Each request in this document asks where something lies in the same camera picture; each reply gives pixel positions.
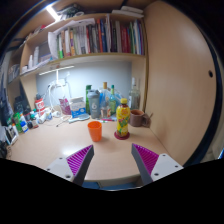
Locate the tall green bottle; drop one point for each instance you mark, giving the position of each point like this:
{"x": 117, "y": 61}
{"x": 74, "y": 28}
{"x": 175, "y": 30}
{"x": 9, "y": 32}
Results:
{"x": 88, "y": 98}

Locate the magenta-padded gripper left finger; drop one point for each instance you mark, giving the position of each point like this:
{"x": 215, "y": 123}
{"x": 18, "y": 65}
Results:
{"x": 61, "y": 168}

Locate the orange plastic cup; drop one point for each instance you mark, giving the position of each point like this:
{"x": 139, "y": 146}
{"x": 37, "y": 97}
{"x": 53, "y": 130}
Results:
{"x": 95, "y": 130}

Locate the grey shaker bottle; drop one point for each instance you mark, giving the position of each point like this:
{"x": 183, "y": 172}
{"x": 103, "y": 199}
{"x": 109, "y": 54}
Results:
{"x": 94, "y": 106}

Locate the white and blue box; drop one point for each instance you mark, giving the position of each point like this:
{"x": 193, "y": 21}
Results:
{"x": 77, "y": 107}

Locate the yellow drink bottle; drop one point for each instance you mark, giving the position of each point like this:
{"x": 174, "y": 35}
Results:
{"x": 123, "y": 121}

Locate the clear glass bottle white cap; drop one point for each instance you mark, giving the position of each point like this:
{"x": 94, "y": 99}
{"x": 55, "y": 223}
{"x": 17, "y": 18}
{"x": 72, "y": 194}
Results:
{"x": 134, "y": 96}

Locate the white LED light bar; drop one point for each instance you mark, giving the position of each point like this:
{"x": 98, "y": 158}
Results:
{"x": 56, "y": 70}

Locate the light blue hand mirror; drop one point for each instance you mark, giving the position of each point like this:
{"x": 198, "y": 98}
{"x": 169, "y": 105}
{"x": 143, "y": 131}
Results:
{"x": 79, "y": 118}

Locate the wooden shelf unit with books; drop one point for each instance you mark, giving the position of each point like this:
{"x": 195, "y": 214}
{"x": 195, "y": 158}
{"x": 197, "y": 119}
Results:
{"x": 100, "y": 56}

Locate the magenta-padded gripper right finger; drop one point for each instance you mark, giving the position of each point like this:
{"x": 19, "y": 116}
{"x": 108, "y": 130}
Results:
{"x": 165, "y": 166}

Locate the clear bottle green cap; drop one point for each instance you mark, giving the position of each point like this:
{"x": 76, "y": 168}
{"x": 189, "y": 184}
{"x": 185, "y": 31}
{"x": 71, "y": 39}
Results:
{"x": 112, "y": 101}

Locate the ceiling light tube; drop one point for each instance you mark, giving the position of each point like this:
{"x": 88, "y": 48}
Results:
{"x": 52, "y": 12}

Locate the red and white canister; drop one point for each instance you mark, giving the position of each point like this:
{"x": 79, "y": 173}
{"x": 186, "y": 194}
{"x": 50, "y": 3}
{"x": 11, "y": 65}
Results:
{"x": 40, "y": 106}

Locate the black bag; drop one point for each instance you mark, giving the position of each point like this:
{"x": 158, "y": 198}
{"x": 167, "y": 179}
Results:
{"x": 20, "y": 103}

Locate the green container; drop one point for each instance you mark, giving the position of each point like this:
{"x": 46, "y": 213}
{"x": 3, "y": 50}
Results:
{"x": 16, "y": 118}

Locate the white jar blue cap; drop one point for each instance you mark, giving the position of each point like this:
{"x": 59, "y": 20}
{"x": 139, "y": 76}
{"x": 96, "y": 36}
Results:
{"x": 24, "y": 125}

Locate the brown mug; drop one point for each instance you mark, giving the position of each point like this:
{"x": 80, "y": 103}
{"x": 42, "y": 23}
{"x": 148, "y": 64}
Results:
{"x": 136, "y": 117}

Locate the pink pouch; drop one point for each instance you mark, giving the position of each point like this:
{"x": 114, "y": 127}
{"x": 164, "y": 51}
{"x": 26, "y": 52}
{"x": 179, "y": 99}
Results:
{"x": 65, "y": 106}

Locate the flat round red coaster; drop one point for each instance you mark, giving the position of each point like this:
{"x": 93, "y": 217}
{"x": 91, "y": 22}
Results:
{"x": 116, "y": 136}

